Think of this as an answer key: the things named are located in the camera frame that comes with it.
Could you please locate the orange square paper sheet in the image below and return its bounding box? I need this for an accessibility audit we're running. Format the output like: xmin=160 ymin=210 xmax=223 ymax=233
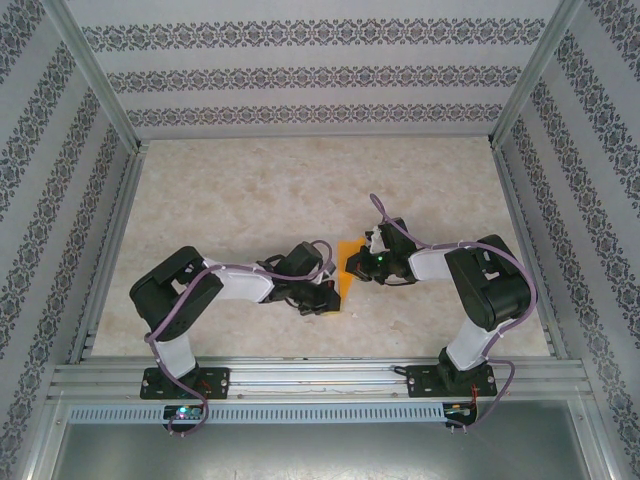
xmin=335 ymin=238 xmax=367 ymax=312

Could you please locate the grey metal panel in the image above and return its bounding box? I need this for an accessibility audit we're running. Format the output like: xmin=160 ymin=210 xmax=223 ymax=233
xmin=49 ymin=422 xmax=594 ymax=480

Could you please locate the aluminium mounting rail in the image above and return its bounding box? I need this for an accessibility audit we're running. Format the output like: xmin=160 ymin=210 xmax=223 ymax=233
xmin=47 ymin=355 xmax=596 ymax=401

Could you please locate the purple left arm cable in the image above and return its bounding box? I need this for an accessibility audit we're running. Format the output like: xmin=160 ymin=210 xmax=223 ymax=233
xmin=143 ymin=239 xmax=337 ymax=437

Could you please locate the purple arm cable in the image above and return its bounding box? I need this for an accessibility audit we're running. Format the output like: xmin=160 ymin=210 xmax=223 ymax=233
xmin=368 ymin=193 xmax=540 ymax=435
xmin=143 ymin=239 xmax=337 ymax=437

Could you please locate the grey slotted cable duct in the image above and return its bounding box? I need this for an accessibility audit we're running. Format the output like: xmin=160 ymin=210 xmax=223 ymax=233
xmin=67 ymin=403 xmax=447 ymax=425

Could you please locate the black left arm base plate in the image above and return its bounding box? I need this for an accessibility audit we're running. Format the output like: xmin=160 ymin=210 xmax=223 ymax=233
xmin=139 ymin=367 xmax=232 ymax=401

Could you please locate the aluminium side rail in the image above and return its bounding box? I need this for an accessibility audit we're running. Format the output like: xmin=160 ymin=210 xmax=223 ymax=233
xmin=492 ymin=142 xmax=570 ymax=360
xmin=67 ymin=142 xmax=151 ymax=365

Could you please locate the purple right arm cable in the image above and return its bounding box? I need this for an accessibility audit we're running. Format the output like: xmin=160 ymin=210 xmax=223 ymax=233
xmin=368 ymin=193 xmax=540 ymax=435

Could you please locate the aluminium frame post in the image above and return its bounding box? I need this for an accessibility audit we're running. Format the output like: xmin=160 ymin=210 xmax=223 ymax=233
xmin=488 ymin=0 xmax=585 ymax=149
xmin=42 ymin=0 xmax=146 ymax=154

